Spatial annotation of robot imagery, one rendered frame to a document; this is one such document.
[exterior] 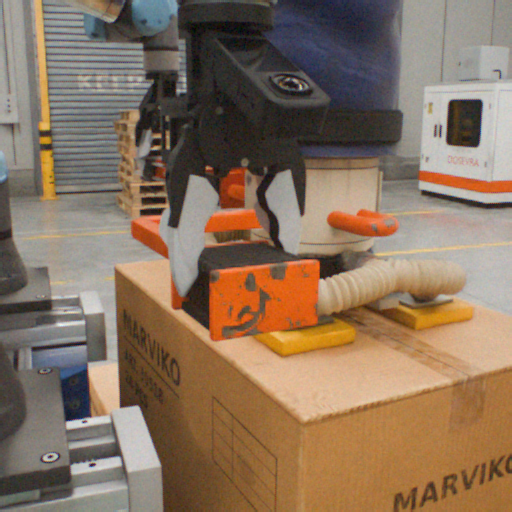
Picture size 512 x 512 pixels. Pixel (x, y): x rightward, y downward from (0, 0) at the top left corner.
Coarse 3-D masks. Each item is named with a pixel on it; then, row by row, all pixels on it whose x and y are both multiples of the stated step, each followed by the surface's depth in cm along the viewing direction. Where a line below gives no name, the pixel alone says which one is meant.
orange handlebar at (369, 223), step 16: (240, 192) 98; (144, 224) 66; (208, 224) 72; (224, 224) 73; (240, 224) 74; (256, 224) 75; (336, 224) 76; (352, 224) 73; (368, 224) 71; (384, 224) 71; (144, 240) 65; (160, 240) 60
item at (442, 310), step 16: (400, 304) 80; (416, 304) 78; (432, 304) 80; (448, 304) 80; (464, 304) 80; (400, 320) 78; (416, 320) 76; (432, 320) 77; (448, 320) 78; (464, 320) 80
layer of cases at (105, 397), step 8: (88, 368) 192; (96, 368) 192; (104, 368) 192; (112, 368) 192; (96, 376) 186; (104, 376) 186; (112, 376) 186; (96, 384) 180; (104, 384) 180; (112, 384) 180; (96, 392) 177; (104, 392) 175; (112, 392) 175; (96, 400) 178; (104, 400) 171; (112, 400) 171; (96, 408) 180; (104, 408) 167; (112, 408) 166; (96, 416) 181
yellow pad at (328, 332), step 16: (320, 320) 72; (336, 320) 73; (256, 336) 72; (272, 336) 69; (288, 336) 68; (304, 336) 68; (320, 336) 69; (336, 336) 70; (352, 336) 71; (288, 352) 67
